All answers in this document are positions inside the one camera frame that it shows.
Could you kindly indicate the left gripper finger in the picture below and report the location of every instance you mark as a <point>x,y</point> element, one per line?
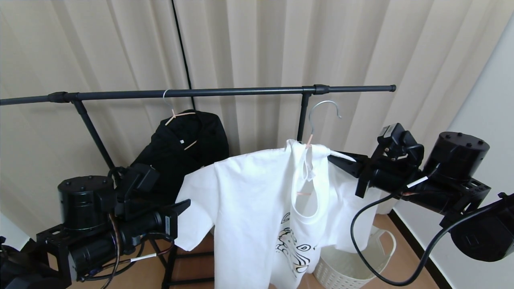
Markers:
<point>181,206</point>

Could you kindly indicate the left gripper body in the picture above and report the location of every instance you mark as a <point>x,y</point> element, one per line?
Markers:
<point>140,233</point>

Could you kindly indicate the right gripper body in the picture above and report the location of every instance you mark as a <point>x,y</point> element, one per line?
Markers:
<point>393,180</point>

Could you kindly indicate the white garment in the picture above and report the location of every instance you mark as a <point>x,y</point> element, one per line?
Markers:
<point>249,208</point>

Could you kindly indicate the pink clothes hanger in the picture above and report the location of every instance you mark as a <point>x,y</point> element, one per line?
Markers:
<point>173,115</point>
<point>310,138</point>

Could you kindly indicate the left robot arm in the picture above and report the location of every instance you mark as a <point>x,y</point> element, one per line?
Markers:
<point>84,200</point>

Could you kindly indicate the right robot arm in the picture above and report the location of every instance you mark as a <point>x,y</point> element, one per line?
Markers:
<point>457,156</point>

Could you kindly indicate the white laundry basket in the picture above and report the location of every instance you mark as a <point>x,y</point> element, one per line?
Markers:
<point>349,273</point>

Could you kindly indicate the black clothes rack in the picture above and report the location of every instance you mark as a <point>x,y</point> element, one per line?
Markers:
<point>241,92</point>

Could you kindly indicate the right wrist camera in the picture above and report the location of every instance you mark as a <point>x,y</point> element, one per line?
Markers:
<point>397,140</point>

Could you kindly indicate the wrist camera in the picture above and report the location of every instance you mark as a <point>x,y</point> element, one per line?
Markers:
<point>136,180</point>
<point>397,140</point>

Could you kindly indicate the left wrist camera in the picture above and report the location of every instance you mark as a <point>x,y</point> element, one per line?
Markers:
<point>136,180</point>

